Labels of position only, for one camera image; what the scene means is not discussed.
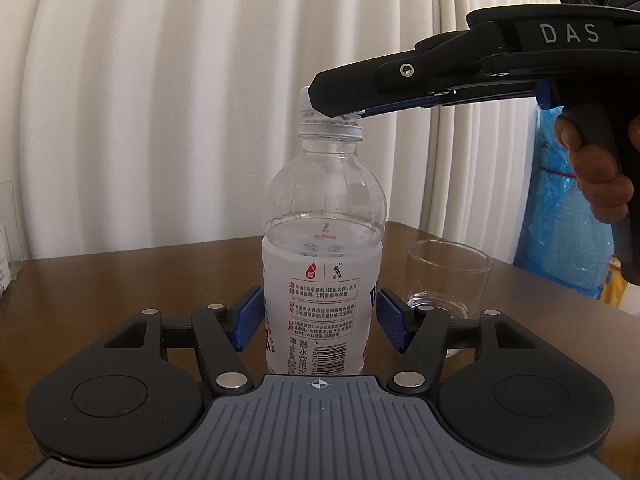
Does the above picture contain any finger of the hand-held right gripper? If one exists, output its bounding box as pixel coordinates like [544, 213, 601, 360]
[305, 25, 501, 122]
[357, 83, 538, 120]

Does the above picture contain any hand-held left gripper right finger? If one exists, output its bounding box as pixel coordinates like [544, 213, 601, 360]
[377, 288, 537, 394]

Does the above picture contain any yellow packet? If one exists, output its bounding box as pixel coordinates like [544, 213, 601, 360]
[599, 255, 629, 309]

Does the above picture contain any clear plastic water bottle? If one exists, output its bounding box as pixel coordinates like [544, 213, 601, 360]
[261, 108, 389, 377]

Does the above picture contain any clear acrylic holder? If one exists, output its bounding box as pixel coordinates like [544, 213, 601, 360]
[0, 179, 27, 307]

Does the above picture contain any person's right hand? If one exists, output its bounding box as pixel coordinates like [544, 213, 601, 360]
[554, 112, 635, 224]

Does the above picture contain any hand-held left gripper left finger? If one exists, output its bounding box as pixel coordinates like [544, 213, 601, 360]
[103, 287, 265, 392]

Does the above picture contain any white bottle cap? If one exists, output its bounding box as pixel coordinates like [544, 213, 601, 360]
[298, 87, 322, 114]

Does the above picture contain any white pleated curtain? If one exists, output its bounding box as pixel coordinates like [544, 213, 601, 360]
[19, 0, 576, 262]

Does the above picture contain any blue plastic bag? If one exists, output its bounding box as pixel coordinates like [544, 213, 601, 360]
[512, 107, 627, 302]

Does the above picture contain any clear drinking glass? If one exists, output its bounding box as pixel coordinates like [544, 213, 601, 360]
[406, 238, 493, 359]

